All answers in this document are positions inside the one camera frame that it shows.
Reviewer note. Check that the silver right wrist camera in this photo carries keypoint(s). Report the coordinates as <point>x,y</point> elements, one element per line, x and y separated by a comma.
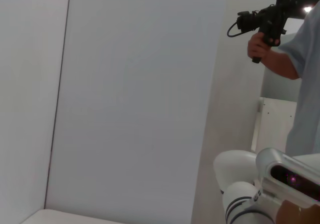
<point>280,169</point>

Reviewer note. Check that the black handheld controller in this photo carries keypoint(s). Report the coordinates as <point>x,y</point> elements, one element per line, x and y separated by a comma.
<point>272,22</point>

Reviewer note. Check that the light blue shirt torso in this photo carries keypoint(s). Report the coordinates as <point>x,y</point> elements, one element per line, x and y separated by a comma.
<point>307,84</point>

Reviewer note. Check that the white cabinet panel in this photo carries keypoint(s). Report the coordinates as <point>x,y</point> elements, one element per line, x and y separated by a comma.
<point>275,124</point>

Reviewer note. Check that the bright ceiling light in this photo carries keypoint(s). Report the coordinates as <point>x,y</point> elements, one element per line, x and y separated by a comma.
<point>308,9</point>

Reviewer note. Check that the person forearm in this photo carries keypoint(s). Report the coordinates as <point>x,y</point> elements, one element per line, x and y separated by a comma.
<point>282,64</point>

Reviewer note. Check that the person hand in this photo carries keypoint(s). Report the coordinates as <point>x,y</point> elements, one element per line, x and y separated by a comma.
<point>257,48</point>

